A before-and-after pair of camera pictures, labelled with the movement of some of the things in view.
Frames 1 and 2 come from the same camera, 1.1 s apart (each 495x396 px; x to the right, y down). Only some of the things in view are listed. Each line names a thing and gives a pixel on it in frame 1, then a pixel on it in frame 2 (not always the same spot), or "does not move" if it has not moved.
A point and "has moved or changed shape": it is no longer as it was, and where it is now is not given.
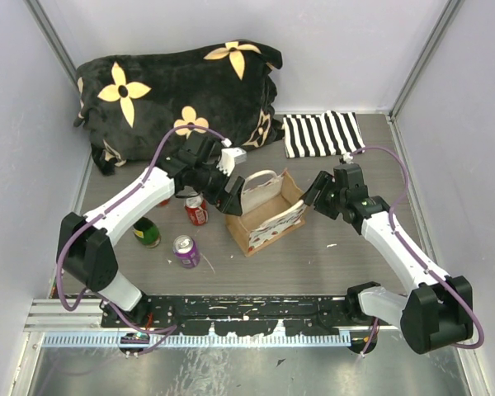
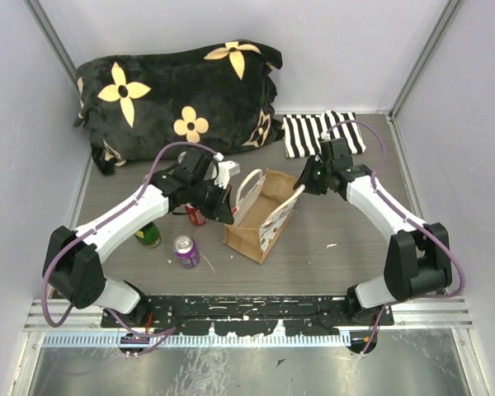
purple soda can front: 186,250 does not move
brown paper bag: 271,209 has moved or changed shape
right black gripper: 324,180 to 313,162
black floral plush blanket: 128,102 does not move
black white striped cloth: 330,134 does not move
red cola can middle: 196,209 does not move
